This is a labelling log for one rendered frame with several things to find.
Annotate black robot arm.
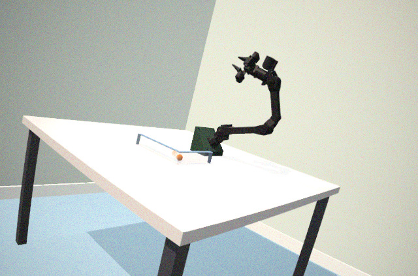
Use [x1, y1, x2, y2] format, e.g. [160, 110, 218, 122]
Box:
[207, 56, 281, 148]

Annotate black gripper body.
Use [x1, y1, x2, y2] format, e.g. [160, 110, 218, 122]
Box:
[235, 52, 261, 83]

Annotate clear low corner walls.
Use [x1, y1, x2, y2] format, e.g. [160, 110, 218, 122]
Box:
[136, 134, 212, 165]

